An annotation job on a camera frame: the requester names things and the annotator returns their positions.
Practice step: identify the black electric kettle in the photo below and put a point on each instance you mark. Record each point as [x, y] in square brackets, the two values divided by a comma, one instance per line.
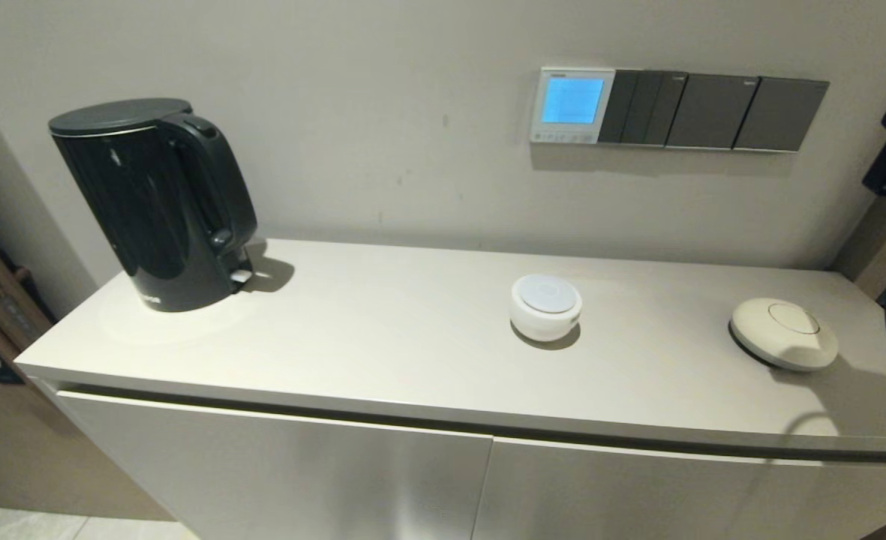
[150, 210]

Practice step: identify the white sideboard cabinet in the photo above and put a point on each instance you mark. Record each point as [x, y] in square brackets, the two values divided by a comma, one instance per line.
[262, 391]

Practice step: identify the white wall thermostat panel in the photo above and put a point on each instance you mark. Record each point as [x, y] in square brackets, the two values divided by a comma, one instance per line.
[572, 101]

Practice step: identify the metal door lock plate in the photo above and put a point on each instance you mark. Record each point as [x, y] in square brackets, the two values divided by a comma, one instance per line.
[7, 304]

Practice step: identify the grey single wall switch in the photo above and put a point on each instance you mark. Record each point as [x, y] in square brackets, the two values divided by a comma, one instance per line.
[711, 112]
[780, 116]

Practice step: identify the cream flat round device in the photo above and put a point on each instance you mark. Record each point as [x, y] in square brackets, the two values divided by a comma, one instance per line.
[780, 337]

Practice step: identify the small white round speaker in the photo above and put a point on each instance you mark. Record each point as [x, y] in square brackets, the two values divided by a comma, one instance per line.
[544, 319]

